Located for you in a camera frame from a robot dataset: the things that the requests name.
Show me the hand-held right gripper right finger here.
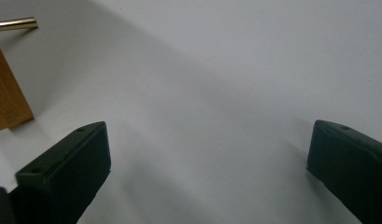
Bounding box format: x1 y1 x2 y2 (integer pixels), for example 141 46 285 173
306 119 382 224

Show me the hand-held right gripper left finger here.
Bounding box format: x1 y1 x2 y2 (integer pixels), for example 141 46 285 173
7 120 112 224

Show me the wooden board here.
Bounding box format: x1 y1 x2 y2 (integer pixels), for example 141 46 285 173
0 35 35 133

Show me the metal pin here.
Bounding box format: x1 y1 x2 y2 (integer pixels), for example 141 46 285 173
0 16 39 34

